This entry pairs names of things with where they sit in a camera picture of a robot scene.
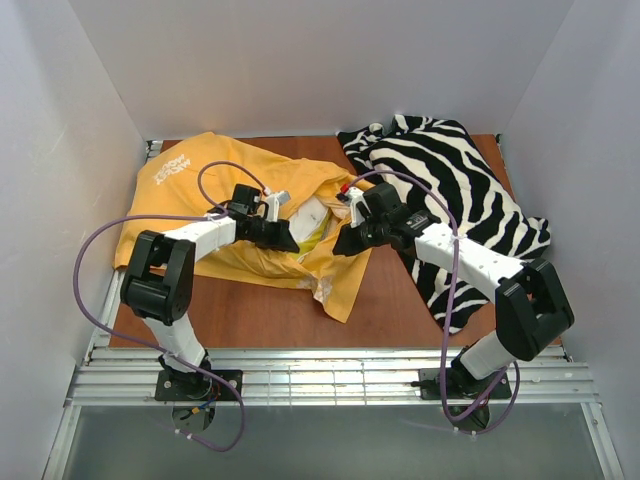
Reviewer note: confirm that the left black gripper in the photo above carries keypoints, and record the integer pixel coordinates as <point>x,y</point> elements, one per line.
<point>273,233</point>

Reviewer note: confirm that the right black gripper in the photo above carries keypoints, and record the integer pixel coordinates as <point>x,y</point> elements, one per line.
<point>361,235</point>

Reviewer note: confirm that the white pillow yellow edge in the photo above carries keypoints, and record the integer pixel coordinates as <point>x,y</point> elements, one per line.
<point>308,226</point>

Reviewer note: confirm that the yellow pillowcase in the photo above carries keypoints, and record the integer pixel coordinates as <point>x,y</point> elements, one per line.
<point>187,178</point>

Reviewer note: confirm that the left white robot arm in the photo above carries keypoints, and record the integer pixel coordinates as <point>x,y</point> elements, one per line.
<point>158,282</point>

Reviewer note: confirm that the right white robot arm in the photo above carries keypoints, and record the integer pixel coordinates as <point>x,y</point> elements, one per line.
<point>532,309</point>

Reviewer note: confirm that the zebra striped blanket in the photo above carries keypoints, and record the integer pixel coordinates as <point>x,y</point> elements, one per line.
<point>435,165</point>

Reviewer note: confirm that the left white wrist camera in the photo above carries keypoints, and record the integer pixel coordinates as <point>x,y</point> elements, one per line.
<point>273,203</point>

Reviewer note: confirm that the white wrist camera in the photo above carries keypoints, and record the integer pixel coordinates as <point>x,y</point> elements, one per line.
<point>353,197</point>
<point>273,203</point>

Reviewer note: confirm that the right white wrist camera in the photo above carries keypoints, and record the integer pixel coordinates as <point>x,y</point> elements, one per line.
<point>353,197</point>

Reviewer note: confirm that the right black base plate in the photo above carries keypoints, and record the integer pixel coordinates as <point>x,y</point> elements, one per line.
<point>429,385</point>

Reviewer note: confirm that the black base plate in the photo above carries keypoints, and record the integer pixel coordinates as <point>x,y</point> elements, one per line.
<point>195,389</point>
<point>429,385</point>

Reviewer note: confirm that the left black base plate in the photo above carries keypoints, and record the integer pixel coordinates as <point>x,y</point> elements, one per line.
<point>195,389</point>

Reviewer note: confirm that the aluminium rail frame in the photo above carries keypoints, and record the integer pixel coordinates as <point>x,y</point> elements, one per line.
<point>327,400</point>

